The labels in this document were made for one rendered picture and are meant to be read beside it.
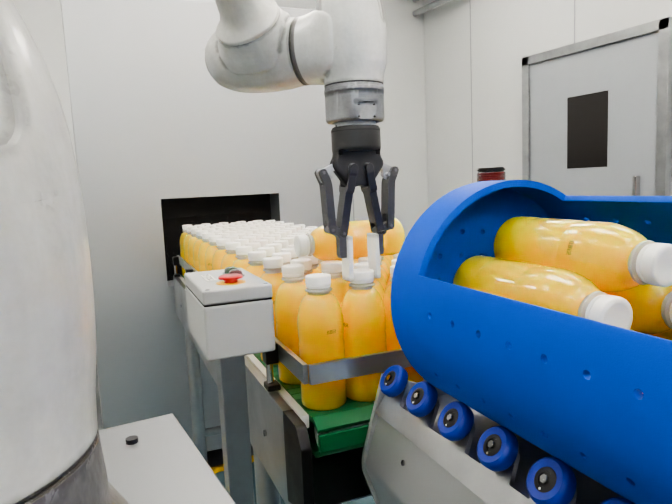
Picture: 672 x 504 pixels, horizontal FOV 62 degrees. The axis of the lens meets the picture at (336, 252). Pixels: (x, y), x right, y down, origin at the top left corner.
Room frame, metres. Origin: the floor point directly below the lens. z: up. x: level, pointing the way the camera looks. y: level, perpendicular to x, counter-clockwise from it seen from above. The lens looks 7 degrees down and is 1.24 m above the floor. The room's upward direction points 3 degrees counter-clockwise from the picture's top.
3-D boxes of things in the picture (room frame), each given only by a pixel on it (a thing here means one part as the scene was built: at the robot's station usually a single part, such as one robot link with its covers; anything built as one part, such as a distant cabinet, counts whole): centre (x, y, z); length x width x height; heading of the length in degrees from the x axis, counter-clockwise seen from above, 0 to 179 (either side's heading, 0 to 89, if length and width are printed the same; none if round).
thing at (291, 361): (1.53, 0.35, 0.96); 1.60 x 0.01 x 0.03; 22
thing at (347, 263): (0.86, -0.02, 1.12); 0.03 x 0.01 x 0.07; 22
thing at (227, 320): (0.87, 0.18, 1.05); 0.20 x 0.10 x 0.10; 22
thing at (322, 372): (0.86, -0.14, 0.96); 0.40 x 0.01 x 0.03; 112
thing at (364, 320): (0.87, -0.04, 0.99); 0.07 x 0.07 x 0.19
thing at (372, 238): (0.88, -0.06, 1.12); 0.03 x 0.01 x 0.07; 22
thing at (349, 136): (0.87, -0.04, 1.28); 0.08 x 0.07 x 0.09; 112
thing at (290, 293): (0.96, 0.08, 0.99); 0.07 x 0.07 x 0.19
